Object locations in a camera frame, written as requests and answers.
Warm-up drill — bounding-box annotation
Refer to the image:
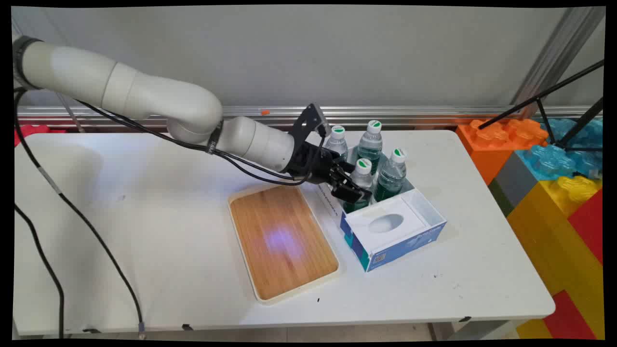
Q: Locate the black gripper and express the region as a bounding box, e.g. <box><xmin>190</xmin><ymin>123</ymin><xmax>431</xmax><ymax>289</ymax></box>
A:
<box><xmin>288</xmin><ymin>139</ymin><xmax>373</xmax><ymax>204</ymax></box>

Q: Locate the green label water bottle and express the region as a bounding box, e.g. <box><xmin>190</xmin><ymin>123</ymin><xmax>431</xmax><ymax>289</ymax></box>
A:
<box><xmin>343</xmin><ymin>158</ymin><xmax>375</xmax><ymax>214</ymax></box>
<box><xmin>357</xmin><ymin>120</ymin><xmax>384</xmax><ymax>175</ymax></box>
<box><xmin>374</xmin><ymin>148</ymin><xmax>408</xmax><ymax>203</ymax></box>
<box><xmin>324</xmin><ymin>125</ymin><xmax>349</xmax><ymax>162</ymax></box>

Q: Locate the white and blue cardboard box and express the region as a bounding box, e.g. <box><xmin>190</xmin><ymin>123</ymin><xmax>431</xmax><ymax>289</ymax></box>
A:
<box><xmin>316</xmin><ymin>145</ymin><xmax>447</xmax><ymax>273</ymax></box>

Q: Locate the wooden tray with cream rim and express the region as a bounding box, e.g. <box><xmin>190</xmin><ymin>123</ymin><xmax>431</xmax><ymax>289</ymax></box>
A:
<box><xmin>228</xmin><ymin>184</ymin><xmax>341</xmax><ymax>306</ymax></box>

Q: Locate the dark green building block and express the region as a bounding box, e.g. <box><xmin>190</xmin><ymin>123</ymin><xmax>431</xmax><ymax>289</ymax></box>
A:
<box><xmin>488</xmin><ymin>179</ymin><xmax>514</xmax><ymax>217</ymax></box>

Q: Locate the orange giant building block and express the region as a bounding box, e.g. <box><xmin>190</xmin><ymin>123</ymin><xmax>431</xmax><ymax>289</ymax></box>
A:
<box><xmin>456</xmin><ymin>118</ymin><xmax>549</xmax><ymax>186</ymax></box>

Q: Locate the grey giant building block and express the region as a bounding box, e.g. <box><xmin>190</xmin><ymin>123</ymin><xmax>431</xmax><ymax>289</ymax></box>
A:
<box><xmin>494</xmin><ymin>151</ymin><xmax>538</xmax><ymax>209</ymax></box>

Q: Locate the yellow giant building block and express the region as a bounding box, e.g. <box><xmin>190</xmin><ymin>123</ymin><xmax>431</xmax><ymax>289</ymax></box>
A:
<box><xmin>506</xmin><ymin>175</ymin><xmax>604</xmax><ymax>338</ymax></box>

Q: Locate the black tripod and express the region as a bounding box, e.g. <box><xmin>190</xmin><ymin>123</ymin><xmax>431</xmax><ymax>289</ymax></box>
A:
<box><xmin>477</xmin><ymin>60</ymin><xmax>604</xmax><ymax>153</ymax></box>

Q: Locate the translucent blue building block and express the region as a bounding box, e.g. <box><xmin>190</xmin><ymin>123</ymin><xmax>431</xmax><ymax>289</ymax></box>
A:
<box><xmin>515</xmin><ymin>118</ymin><xmax>604</xmax><ymax>182</ymax></box>

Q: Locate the red giant building block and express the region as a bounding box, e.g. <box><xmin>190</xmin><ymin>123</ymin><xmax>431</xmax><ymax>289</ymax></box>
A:
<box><xmin>567</xmin><ymin>189</ymin><xmax>604</xmax><ymax>266</ymax></box>
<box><xmin>543</xmin><ymin>289</ymin><xmax>597</xmax><ymax>340</ymax></box>

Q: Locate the red plastic object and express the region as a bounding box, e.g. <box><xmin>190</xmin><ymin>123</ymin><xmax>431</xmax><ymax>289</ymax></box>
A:
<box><xmin>14</xmin><ymin>124</ymin><xmax>66</xmax><ymax>147</ymax></box>

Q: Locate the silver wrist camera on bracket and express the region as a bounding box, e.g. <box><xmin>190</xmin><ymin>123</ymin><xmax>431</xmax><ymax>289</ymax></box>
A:
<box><xmin>288</xmin><ymin>103</ymin><xmax>333</xmax><ymax>146</ymax></box>

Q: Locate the aluminium wall rail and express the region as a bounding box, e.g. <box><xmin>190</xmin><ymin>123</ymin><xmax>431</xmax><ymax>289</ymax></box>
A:
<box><xmin>14</xmin><ymin>105</ymin><xmax>603</xmax><ymax>130</ymax></box>

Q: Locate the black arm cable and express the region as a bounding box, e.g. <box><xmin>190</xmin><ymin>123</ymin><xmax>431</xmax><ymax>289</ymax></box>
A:
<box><xmin>75</xmin><ymin>98</ymin><xmax>328</xmax><ymax>186</ymax></box>

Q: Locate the aluminium frame post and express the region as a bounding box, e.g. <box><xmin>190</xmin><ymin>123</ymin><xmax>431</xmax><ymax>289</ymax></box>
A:
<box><xmin>511</xmin><ymin>7</ymin><xmax>606</xmax><ymax>119</ymax></box>

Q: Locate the black cable with grey tape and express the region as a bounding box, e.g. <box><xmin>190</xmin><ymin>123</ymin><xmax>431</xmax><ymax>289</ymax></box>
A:
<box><xmin>13</xmin><ymin>88</ymin><xmax>147</xmax><ymax>339</ymax></box>

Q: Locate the thin black cable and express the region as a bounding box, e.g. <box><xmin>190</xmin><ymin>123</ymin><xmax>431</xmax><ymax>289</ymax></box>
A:
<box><xmin>13</xmin><ymin>203</ymin><xmax>66</xmax><ymax>339</ymax></box>

